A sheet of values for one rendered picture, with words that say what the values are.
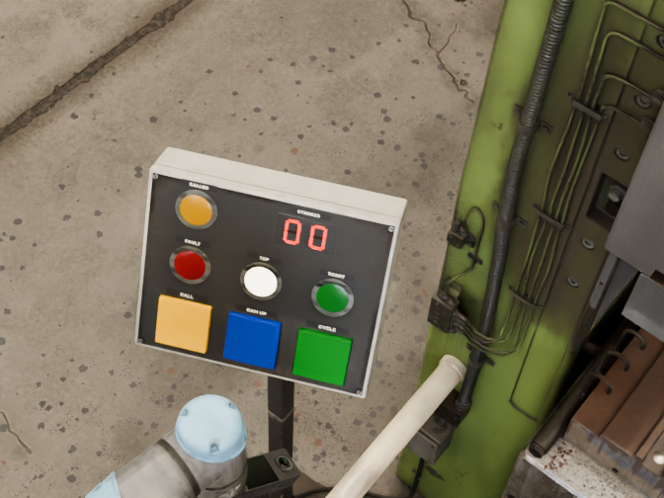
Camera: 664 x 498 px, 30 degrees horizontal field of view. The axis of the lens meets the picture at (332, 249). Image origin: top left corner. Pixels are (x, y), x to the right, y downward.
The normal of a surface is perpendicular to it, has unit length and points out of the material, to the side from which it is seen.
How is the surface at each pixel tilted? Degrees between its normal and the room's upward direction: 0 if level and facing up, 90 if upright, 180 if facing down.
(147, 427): 0
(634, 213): 90
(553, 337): 90
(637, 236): 90
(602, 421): 0
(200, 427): 0
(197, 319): 60
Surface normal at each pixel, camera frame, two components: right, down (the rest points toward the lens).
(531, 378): -0.62, 0.65
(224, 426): 0.04, -0.54
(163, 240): -0.19, 0.43
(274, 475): 0.50, -0.68
